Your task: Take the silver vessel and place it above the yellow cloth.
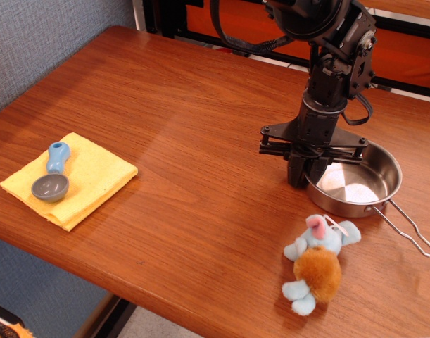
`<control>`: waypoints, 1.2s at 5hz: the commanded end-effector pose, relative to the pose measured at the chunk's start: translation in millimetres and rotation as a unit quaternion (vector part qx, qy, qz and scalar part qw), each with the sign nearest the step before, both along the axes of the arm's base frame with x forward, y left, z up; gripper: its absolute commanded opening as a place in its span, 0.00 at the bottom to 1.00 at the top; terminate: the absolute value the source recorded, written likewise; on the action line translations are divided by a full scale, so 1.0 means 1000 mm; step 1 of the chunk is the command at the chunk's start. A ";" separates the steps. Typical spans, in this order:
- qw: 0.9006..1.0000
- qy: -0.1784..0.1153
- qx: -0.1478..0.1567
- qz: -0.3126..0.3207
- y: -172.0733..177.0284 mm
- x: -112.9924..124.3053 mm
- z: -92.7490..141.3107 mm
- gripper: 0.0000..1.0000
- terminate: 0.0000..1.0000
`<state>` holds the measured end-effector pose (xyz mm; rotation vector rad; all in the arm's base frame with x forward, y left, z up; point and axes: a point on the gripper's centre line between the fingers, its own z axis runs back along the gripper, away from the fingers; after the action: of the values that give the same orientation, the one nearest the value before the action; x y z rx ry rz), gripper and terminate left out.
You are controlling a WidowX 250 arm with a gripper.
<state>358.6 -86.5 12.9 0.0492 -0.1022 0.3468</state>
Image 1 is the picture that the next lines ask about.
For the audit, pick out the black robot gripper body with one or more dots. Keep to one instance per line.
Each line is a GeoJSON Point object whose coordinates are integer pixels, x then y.
{"type": "Point", "coordinates": [313, 135]}

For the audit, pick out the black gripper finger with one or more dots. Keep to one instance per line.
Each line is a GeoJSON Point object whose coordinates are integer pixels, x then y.
{"type": "Point", "coordinates": [297, 166]}
{"type": "Point", "coordinates": [316, 168]}

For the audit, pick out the silver pot with wire handle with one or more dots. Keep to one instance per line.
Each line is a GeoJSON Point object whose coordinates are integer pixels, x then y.
{"type": "Point", "coordinates": [364, 189]}

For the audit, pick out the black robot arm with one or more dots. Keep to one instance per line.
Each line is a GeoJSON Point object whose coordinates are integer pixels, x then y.
{"type": "Point", "coordinates": [341, 35]}

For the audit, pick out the yellow folded towel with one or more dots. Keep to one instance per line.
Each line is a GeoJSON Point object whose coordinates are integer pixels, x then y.
{"type": "Point", "coordinates": [95, 175]}

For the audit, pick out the blue scoop with grey bowl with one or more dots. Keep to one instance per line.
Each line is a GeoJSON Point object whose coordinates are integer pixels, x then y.
{"type": "Point", "coordinates": [54, 185]}

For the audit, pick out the blue and orange plush toy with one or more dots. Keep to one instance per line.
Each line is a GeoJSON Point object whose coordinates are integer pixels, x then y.
{"type": "Point", "coordinates": [315, 260]}

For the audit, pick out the orange panel with black frame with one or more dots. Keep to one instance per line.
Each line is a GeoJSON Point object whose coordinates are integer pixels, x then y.
{"type": "Point", "coordinates": [401, 58]}

